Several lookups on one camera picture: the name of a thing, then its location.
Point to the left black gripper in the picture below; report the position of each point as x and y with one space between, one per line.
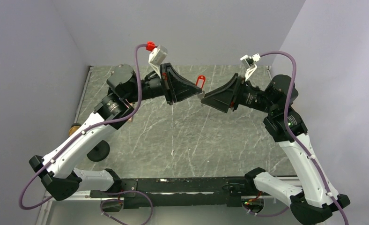
181 88

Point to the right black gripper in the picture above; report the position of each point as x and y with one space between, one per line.
221 97

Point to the red key tag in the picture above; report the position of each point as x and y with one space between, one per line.
201 79

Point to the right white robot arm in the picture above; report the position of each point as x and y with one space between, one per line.
316 199

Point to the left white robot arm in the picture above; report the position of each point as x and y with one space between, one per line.
58 170

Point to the black round stand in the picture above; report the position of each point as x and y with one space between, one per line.
99 152

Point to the brass round object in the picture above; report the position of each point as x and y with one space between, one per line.
74 127

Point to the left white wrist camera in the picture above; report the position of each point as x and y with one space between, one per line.
156 57

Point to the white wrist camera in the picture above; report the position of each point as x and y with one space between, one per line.
156 57
249 63

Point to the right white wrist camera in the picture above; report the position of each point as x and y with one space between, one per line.
249 63

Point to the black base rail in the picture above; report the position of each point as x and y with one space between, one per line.
201 191

